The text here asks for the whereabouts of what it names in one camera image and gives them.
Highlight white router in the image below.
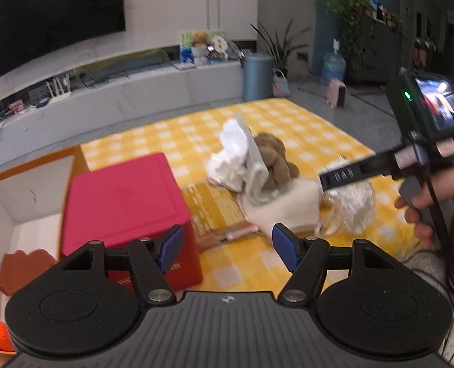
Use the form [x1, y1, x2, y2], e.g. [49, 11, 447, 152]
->
[45, 77, 73, 102]

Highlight green vine plant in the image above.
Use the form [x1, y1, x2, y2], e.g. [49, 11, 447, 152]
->
[324, 0, 404, 59]

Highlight grey trash can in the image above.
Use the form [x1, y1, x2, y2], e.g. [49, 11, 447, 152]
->
[243, 54, 275, 102]

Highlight tall-leaf potted plant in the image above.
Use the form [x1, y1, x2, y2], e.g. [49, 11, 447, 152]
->
[250, 19, 312, 72]

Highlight pink tube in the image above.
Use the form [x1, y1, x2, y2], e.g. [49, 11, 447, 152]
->
[196, 222, 260, 253]

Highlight pink heater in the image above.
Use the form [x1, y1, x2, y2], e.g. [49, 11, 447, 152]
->
[326, 79, 349, 109]

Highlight blue water jug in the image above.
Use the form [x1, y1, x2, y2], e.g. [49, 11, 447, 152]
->
[321, 38, 346, 85]

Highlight person's grey trousers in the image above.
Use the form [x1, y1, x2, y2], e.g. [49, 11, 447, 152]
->
[401, 248, 454, 368]

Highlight black television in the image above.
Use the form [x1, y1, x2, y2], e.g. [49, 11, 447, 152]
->
[0, 0, 127, 80]

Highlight tan teddy bear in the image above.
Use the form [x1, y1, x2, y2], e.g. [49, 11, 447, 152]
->
[192, 31, 211, 65]

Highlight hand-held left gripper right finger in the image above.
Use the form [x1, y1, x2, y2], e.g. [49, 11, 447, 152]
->
[272, 223, 402, 306]

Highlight small woven bag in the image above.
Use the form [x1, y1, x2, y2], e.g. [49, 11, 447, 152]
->
[272, 68, 291, 98]

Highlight yellow printed packet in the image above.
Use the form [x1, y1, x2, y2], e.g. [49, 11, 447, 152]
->
[186, 182, 250, 234]

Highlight brown bear-shaped sponge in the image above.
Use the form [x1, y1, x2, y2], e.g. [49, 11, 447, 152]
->
[0, 249, 59, 297]

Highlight red square box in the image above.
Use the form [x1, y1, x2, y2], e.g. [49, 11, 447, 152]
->
[60, 152, 204, 291]

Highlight marble television console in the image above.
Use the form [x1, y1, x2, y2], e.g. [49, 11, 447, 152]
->
[0, 59, 247, 177]

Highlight tangled black cables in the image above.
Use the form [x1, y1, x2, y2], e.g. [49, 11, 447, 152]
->
[75, 71, 120, 89]

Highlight brown plush toy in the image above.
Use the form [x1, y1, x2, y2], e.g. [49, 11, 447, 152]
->
[254, 132, 300, 191]

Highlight crinkled clear plastic bag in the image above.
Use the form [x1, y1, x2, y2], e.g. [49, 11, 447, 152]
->
[314, 180, 377, 237]

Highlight person's right hand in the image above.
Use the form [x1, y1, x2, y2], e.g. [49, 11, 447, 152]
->
[395, 165, 454, 249]

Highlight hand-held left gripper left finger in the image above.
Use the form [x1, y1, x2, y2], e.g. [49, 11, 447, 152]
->
[60, 225, 185, 306]

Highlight dark cabinet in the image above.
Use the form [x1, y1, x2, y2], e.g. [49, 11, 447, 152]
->
[347, 19, 404, 83]

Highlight yellow checked mat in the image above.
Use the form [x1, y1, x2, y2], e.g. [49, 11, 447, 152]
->
[80, 98, 423, 293]

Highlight printed picture board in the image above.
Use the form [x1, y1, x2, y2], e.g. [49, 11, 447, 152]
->
[179, 29, 227, 64]

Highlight orange white cardboard box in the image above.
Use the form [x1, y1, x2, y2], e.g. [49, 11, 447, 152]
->
[0, 146, 90, 358]

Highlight cream towel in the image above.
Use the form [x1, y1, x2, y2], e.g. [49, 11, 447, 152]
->
[236, 178, 326, 240]

